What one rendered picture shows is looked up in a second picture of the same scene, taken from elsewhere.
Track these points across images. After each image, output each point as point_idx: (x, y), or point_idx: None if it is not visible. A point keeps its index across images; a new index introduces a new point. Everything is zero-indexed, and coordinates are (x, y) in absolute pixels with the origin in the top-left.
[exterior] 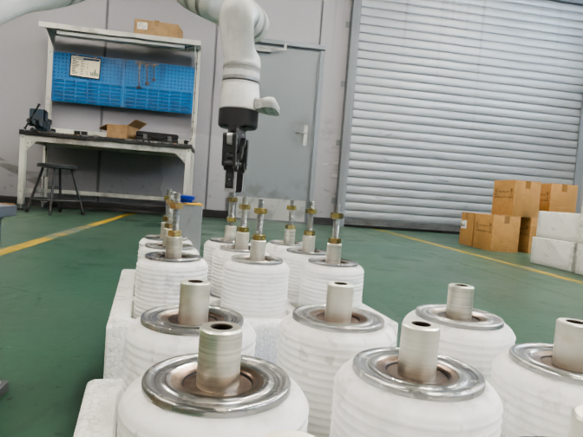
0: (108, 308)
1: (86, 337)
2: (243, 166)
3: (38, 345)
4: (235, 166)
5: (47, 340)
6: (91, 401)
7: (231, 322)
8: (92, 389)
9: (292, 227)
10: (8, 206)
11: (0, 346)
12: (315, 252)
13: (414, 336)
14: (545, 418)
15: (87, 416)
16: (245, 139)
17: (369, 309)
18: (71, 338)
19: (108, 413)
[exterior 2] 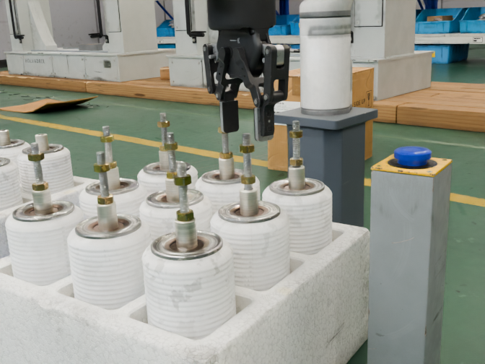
0: None
1: (474, 341)
2: (251, 94)
3: (457, 309)
4: (210, 92)
5: (476, 317)
6: (86, 178)
7: (27, 151)
8: (94, 180)
9: (176, 214)
10: (318, 119)
11: (467, 292)
12: (89, 222)
13: None
14: None
15: (78, 177)
16: (220, 49)
17: (6, 283)
18: (475, 331)
19: (73, 179)
